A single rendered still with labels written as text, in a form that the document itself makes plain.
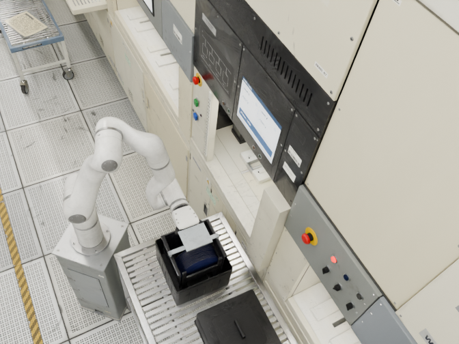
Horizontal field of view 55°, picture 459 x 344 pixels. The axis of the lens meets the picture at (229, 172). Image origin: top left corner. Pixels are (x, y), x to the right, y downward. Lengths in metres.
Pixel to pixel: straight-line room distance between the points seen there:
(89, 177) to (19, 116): 2.27
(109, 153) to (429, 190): 1.06
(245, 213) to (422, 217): 1.25
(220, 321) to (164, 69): 1.66
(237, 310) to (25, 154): 2.29
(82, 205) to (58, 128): 1.99
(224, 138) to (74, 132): 1.61
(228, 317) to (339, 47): 1.28
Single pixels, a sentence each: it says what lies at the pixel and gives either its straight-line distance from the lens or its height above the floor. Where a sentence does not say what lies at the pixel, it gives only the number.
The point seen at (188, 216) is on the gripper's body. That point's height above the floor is 1.12.
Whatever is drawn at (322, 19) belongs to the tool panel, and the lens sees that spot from 1.22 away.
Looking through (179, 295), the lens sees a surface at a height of 0.88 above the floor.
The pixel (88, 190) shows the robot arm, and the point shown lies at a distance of 1.86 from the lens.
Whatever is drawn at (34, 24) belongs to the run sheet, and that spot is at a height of 0.46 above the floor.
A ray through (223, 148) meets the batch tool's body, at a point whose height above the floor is 0.87.
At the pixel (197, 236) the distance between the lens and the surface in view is 1.88.
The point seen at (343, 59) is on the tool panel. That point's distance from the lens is 1.18.
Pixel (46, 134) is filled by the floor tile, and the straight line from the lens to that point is 3.82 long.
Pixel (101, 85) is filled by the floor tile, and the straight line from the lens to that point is 4.14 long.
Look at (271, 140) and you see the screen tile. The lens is 1.62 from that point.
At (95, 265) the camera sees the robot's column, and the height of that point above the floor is 0.76.
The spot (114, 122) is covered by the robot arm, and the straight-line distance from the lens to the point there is 1.72.
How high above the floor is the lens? 2.77
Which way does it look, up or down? 53 degrees down
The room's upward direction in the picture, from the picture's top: 9 degrees clockwise
